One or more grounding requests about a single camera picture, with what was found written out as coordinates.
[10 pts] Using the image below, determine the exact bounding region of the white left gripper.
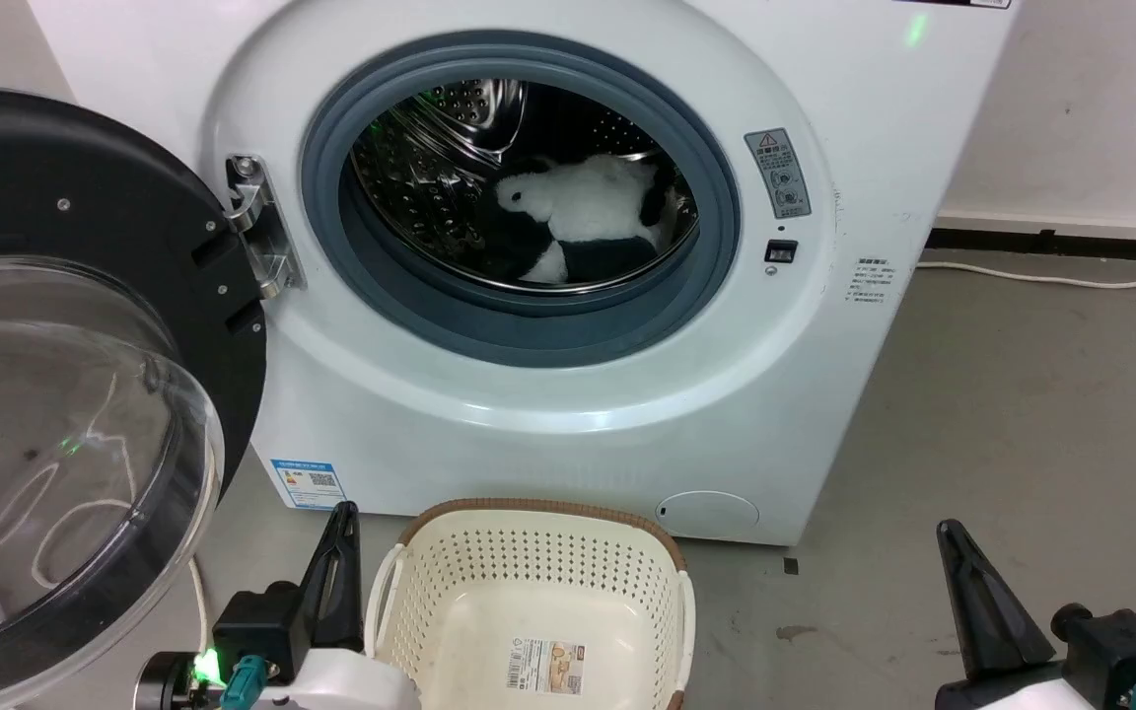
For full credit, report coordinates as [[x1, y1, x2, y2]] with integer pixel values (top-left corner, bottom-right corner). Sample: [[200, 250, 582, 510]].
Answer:
[[262, 501, 422, 710]]

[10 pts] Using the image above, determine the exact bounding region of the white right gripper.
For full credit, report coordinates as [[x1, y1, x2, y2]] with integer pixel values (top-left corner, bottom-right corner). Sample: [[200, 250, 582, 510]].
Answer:
[[935, 520, 1082, 710]]

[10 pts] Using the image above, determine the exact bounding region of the cream plastic laundry basket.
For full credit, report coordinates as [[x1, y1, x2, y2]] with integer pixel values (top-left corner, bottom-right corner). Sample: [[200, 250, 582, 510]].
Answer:
[[363, 498, 697, 710]]

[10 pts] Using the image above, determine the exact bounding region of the basket product label sticker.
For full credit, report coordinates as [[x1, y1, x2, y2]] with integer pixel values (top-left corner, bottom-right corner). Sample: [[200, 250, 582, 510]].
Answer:
[[507, 636, 587, 696]]

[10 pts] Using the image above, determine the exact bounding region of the white front-load washing machine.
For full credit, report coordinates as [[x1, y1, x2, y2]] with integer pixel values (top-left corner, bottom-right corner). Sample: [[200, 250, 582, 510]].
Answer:
[[26, 0, 1023, 548]]

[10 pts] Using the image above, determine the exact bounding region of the black and white plush panda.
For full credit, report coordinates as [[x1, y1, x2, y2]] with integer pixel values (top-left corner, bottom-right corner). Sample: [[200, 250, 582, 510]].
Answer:
[[484, 153, 692, 287]]

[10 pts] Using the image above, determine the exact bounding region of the blue energy label sticker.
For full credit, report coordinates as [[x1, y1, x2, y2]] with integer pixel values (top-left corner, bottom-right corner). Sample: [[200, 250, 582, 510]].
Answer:
[[270, 458, 347, 511]]

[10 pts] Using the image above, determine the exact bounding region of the round white filter cover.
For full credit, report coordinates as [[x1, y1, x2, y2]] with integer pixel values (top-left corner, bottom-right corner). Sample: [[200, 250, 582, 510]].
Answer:
[[655, 490, 760, 541]]

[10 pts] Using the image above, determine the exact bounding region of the grey rubber door gasket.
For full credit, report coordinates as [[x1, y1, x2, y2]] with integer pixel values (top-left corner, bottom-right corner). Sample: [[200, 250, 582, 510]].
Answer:
[[300, 44, 742, 369]]

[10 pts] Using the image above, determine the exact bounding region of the small printed text label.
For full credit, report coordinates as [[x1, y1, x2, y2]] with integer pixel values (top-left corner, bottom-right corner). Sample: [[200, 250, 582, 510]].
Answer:
[[849, 258, 899, 305]]

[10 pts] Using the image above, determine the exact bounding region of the metal door hinge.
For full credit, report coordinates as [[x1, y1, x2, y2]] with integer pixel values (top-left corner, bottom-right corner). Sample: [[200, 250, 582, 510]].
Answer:
[[225, 155, 305, 300]]

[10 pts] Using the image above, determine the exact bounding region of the black baseboard strip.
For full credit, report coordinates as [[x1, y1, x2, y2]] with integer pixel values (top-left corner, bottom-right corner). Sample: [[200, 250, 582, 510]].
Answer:
[[926, 228, 1136, 264]]

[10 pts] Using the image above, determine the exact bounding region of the steel washer drum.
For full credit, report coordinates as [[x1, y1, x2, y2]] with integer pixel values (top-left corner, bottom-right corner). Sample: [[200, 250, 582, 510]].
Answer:
[[349, 79, 702, 294]]

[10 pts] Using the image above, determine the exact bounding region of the grey warning sticker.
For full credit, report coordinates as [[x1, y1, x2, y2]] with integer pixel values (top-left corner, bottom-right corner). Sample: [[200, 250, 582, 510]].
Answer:
[[745, 128, 813, 220]]

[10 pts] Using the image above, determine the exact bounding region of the black washer door with glass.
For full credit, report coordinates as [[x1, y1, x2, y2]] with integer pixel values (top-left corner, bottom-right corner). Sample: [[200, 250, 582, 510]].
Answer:
[[0, 87, 269, 710]]

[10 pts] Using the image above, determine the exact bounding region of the thin white washer hose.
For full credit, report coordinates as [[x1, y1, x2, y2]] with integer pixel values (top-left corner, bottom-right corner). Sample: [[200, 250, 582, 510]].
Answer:
[[188, 557, 210, 652]]

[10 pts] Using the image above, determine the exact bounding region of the white cable on floor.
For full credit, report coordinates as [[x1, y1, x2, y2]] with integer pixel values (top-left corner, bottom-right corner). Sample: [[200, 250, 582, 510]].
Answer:
[[915, 258, 1136, 291]]

